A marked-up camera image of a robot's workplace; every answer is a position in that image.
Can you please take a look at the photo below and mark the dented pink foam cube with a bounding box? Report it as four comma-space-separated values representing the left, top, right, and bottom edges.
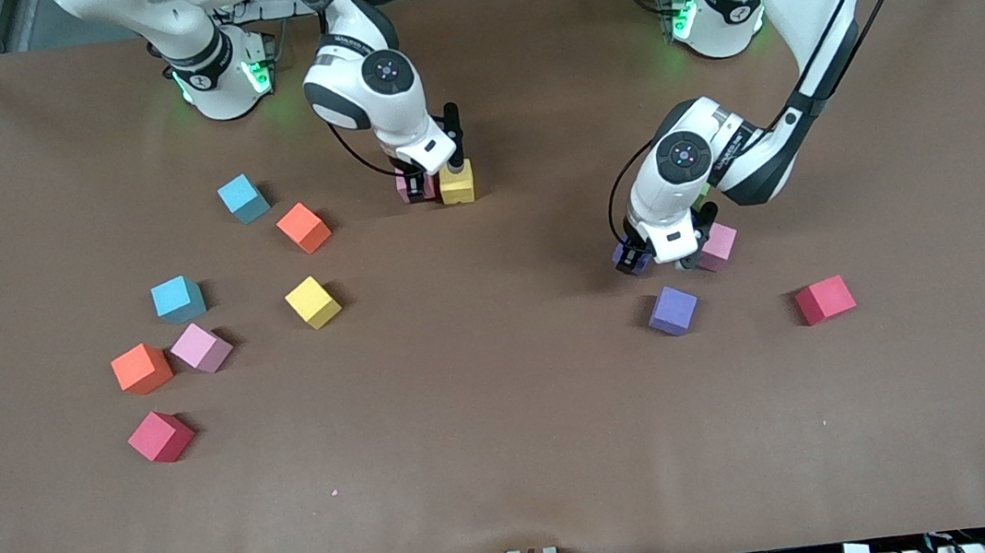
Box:
393, 168, 440, 206

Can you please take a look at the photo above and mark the purple foam cube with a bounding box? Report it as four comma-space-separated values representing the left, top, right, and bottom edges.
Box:
643, 282, 703, 340
609, 238, 655, 279

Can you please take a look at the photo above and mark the yellow foam cube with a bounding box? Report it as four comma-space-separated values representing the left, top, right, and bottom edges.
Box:
437, 159, 477, 207
282, 273, 346, 334

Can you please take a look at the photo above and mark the red foam cube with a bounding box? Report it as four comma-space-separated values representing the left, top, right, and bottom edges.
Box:
792, 273, 859, 329
124, 406, 199, 468

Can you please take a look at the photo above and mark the orange foam cube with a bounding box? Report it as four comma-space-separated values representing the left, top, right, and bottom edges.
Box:
108, 339, 177, 399
274, 199, 335, 259

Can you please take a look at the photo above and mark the dented blue foam cube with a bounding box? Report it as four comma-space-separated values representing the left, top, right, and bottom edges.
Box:
215, 171, 274, 229

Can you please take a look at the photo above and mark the brown table cover sheet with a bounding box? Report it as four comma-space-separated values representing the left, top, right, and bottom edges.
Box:
0, 0, 985, 553

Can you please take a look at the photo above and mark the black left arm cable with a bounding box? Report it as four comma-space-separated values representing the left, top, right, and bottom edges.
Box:
583, 0, 968, 250

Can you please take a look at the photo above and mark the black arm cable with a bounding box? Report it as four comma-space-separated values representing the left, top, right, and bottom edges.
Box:
289, 0, 401, 189
583, 0, 968, 250

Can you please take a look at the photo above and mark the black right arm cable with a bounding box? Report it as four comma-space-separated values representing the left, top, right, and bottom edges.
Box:
289, 0, 401, 189

